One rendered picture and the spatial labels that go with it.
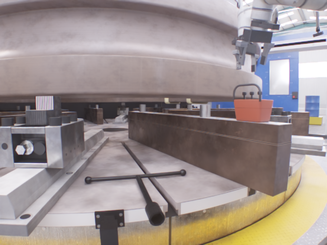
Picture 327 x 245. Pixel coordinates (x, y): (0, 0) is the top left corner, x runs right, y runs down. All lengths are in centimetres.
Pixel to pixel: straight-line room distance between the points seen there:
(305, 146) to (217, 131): 119
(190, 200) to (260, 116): 58
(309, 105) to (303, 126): 641
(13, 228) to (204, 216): 89
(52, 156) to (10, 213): 36
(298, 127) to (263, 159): 244
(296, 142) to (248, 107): 122
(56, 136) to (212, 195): 85
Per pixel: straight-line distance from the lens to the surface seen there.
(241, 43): 93
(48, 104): 136
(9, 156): 127
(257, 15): 96
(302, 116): 360
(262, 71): 667
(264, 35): 99
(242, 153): 128
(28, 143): 127
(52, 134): 114
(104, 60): 148
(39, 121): 126
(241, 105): 126
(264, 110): 123
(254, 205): 150
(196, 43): 192
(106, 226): 87
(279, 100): 647
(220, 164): 142
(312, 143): 237
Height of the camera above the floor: 78
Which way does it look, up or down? 5 degrees down
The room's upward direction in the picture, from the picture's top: straight up
